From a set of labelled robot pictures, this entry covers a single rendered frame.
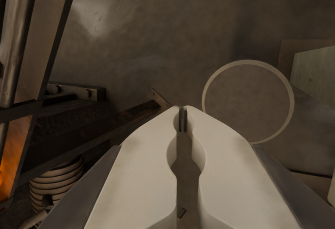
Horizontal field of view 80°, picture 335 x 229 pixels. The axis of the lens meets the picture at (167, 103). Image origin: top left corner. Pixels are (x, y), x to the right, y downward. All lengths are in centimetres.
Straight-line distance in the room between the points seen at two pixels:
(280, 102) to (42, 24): 28
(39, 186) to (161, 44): 65
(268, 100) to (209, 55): 56
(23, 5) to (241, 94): 25
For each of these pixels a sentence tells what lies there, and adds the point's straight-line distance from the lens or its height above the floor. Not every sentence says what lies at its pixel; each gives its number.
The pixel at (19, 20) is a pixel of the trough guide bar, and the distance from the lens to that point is 21.
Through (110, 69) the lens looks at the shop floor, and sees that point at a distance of 103.
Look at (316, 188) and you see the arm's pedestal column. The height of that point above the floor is 2.
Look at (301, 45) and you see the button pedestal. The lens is 81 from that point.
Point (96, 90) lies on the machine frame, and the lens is 101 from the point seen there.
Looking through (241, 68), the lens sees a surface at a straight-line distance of 29.
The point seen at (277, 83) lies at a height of 52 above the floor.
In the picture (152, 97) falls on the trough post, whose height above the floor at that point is 1.
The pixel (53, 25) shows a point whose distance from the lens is 24.
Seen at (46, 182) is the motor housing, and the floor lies 52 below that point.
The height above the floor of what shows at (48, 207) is 55.
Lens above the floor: 81
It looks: 64 degrees down
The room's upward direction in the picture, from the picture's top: 116 degrees counter-clockwise
